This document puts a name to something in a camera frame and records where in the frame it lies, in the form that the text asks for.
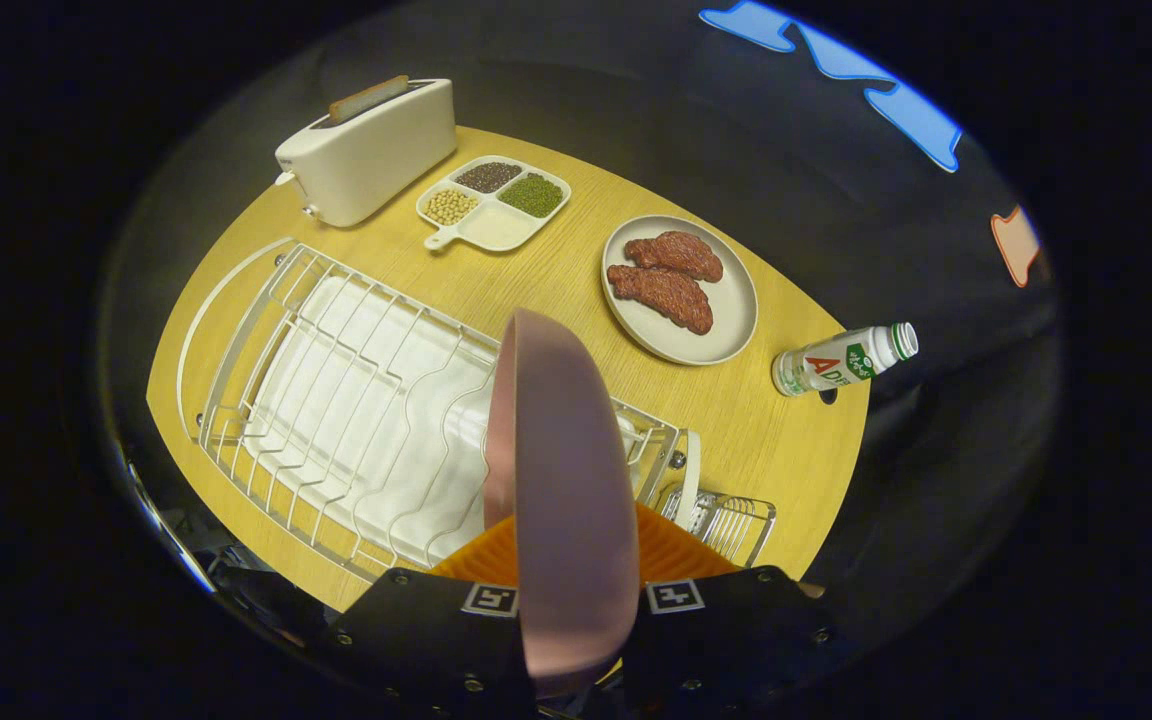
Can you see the brown toast slice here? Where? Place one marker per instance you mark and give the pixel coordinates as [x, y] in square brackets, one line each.
[368, 98]

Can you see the grey round plate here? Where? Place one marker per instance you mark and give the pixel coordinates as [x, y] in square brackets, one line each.
[731, 300]

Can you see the pink plate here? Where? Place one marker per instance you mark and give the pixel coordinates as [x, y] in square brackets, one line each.
[566, 480]

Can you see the white divided dish with beans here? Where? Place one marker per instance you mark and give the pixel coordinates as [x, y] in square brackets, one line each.
[496, 228]

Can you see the white drip tray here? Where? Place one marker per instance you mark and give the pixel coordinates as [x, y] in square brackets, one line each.
[356, 400]

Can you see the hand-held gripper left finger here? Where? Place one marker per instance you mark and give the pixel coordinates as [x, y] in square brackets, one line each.
[416, 630]

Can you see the white drink bottle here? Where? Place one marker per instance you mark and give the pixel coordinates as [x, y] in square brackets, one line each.
[836, 362]

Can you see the black backdrop cloth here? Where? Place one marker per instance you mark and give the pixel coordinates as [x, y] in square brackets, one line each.
[686, 120]

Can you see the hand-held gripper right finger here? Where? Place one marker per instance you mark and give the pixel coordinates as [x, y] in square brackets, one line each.
[736, 630]

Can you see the red meat piece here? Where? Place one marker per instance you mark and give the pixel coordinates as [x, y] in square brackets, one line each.
[661, 295]
[676, 255]

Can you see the white toaster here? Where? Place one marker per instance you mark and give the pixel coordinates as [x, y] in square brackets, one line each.
[376, 150]

